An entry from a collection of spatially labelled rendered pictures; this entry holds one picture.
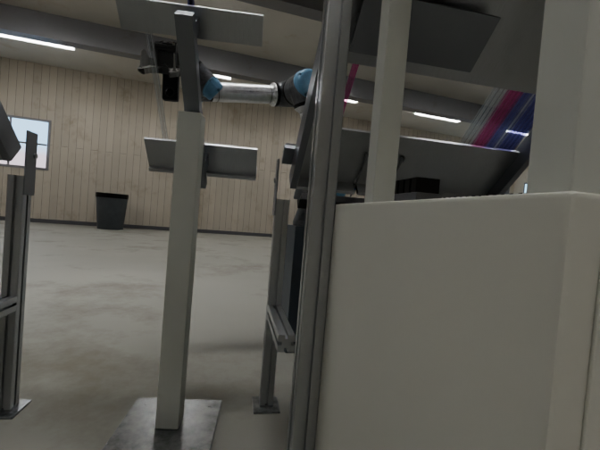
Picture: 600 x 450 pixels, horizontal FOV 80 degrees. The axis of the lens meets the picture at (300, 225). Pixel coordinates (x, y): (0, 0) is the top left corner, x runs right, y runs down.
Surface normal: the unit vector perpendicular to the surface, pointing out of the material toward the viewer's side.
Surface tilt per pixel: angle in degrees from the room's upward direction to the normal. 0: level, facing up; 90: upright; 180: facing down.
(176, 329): 90
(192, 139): 90
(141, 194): 90
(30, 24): 90
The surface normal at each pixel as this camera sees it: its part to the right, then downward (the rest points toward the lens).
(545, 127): -0.98, -0.07
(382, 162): 0.18, 0.04
